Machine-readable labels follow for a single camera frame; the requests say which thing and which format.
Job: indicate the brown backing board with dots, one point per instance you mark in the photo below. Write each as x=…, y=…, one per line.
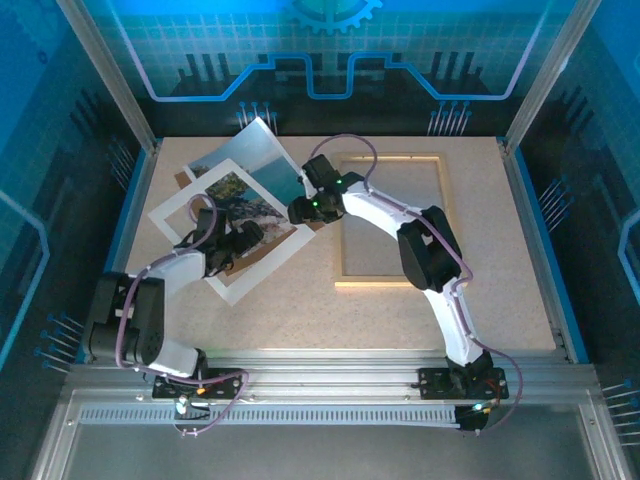
x=260, y=257

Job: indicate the white mat board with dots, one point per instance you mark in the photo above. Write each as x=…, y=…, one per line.
x=285, y=250

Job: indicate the landscape photo print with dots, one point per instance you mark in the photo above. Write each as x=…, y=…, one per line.
x=260, y=155

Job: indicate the light wooden picture frame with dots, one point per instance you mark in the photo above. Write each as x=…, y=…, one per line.
x=370, y=280

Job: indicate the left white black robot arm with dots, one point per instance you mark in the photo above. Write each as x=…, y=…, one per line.
x=175, y=262

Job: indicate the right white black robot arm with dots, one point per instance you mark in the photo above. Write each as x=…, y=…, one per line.
x=375, y=210

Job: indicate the grey metal shelf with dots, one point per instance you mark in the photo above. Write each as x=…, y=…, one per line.
x=320, y=455

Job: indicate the black control box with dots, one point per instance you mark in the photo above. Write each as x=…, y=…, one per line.
x=472, y=417

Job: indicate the blue edged aluminium side rail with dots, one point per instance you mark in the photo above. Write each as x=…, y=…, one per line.
x=137, y=200
x=520, y=195

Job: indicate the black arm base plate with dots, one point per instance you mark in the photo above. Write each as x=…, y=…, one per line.
x=432, y=382
x=225, y=382

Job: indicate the aluminium mounting rail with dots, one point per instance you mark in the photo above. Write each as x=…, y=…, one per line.
x=325, y=372

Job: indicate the aluminium enclosure post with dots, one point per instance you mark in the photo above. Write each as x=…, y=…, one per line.
x=110, y=75
x=545, y=85

